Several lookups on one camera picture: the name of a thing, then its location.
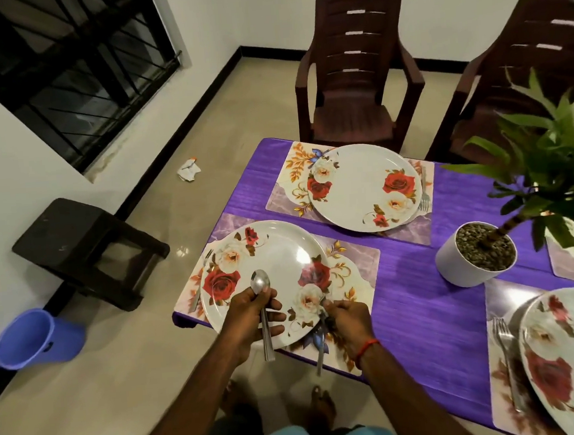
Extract person's right hand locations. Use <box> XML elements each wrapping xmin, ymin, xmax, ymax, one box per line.
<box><xmin>320</xmin><ymin>297</ymin><xmax>381</xmax><ymax>364</ymax></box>

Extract person's left hand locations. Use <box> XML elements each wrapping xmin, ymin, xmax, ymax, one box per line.
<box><xmin>213</xmin><ymin>283</ymin><xmax>292</xmax><ymax>368</ymax></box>

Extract steel cutlery piece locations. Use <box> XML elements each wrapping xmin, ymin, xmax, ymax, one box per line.
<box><xmin>307</xmin><ymin>315</ymin><xmax>332</xmax><ymax>379</ymax></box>

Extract person's left forearm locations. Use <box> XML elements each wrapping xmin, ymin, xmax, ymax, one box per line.
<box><xmin>114</xmin><ymin>341</ymin><xmax>260</xmax><ymax>435</ymax></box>

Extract person's right forearm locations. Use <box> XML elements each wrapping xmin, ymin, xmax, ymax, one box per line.
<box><xmin>355</xmin><ymin>337</ymin><xmax>479</xmax><ymax>435</ymax></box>

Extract person's left foot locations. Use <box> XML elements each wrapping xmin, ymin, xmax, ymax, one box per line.
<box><xmin>218</xmin><ymin>378</ymin><xmax>252</xmax><ymax>420</ymax></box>

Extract person's foot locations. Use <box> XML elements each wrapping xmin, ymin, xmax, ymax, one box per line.
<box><xmin>218</xmin><ymin>378</ymin><xmax>252</xmax><ymax>420</ymax></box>
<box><xmin>308</xmin><ymin>384</ymin><xmax>341</xmax><ymax>432</ymax></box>

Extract person's right foot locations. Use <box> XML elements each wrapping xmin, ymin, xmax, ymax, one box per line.
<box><xmin>308</xmin><ymin>384</ymin><xmax>341</xmax><ymax>432</ymax></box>

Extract purple tablecloth table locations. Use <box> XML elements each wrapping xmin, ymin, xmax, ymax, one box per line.
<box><xmin>159</xmin><ymin>113</ymin><xmax>574</xmax><ymax>435</ymax></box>

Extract red wrist thread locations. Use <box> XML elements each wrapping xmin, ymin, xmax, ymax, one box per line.
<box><xmin>349</xmin><ymin>337</ymin><xmax>383</xmax><ymax>366</ymax></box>

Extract green plant in white pot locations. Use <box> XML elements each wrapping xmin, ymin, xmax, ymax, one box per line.
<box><xmin>419</xmin><ymin>64</ymin><xmax>574</xmax><ymax>292</ymax></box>

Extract crumpled white paper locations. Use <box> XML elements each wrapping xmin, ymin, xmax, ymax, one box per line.
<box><xmin>175</xmin><ymin>157</ymin><xmax>204</xmax><ymax>183</ymax></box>

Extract black stool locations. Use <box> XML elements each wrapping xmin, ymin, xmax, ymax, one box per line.
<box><xmin>8</xmin><ymin>189</ymin><xmax>176</xmax><ymax>321</ymax></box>

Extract blue plastic bucket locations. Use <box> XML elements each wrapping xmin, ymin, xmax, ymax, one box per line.
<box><xmin>0</xmin><ymin>304</ymin><xmax>90</xmax><ymax>372</ymax></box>

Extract brown plastic chair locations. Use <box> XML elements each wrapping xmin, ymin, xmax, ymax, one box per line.
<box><xmin>288</xmin><ymin>0</ymin><xmax>432</xmax><ymax>160</ymax></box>
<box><xmin>411</xmin><ymin>0</ymin><xmax>574</xmax><ymax>170</ymax></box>

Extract black metal grille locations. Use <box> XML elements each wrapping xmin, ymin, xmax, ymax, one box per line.
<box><xmin>0</xmin><ymin>0</ymin><xmax>193</xmax><ymax>181</ymax></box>

